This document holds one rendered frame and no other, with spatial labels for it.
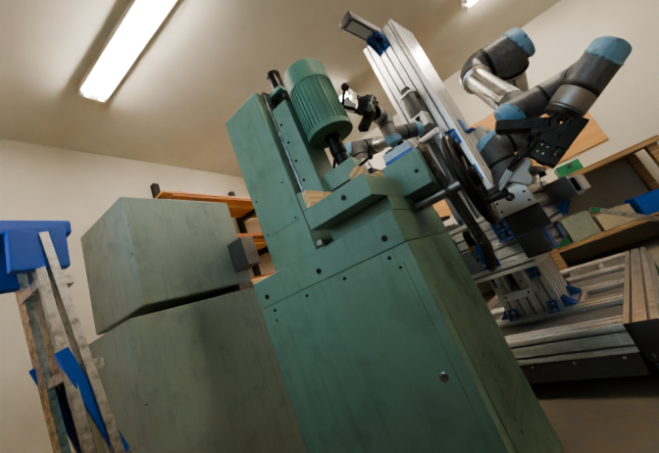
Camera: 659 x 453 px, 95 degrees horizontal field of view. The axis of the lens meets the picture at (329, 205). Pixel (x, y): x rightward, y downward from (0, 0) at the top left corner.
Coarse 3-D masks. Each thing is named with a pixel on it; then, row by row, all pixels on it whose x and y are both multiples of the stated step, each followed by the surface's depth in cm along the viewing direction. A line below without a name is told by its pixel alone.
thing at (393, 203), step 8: (384, 200) 80; (392, 200) 81; (400, 200) 86; (408, 200) 92; (416, 200) 99; (368, 208) 83; (376, 208) 82; (384, 208) 80; (392, 208) 79; (400, 208) 83; (408, 208) 88; (432, 208) 110; (352, 216) 86; (360, 216) 84; (368, 216) 83; (376, 216) 82; (344, 224) 87; (352, 224) 86; (360, 224) 84; (336, 232) 88; (344, 232) 87
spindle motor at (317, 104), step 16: (304, 64) 113; (320, 64) 117; (288, 80) 116; (304, 80) 112; (320, 80) 112; (304, 96) 111; (320, 96) 110; (336, 96) 114; (304, 112) 112; (320, 112) 108; (336, 112) 108; (304, 128) 115; (320, 128) 107; (336, 128) 110; (352, 128) 116; (320, 144) 116
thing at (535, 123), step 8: (504, 120) 73; (512, 120) 71; (520, 120) 71; (528, 120) 70; (536, 120) 69; (544, 120) 68; (496, 128) 73; (504, 128) 72; (512, 128) 71; (520, 128) 71; (528, 128) 70
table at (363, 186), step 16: (368, 176) 76; (432, 176) 89; (336, 192) 78; (352, 192) 76; (368, 192) 73; (384, 192) 80; (400, 192) 90; (416, 192) 91; (320, 208) 81; (336, 208) 78; (352, 208) 78; (320, 224) 81; (336, 224) 88
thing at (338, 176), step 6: (342, 162) 107; (348, 162) 106; (354, 162) 105; (360, 162) 110; (336, 168) 109; (342, 168) 107; (348, 168) 106; (330, 174) 110; (336, 174) 109; (342, 174) 107; (330, 180) 110; (336, 180) 108; (342, 180) 107; (348, 180) 107; (330, 186) 110; (336, 186) 108
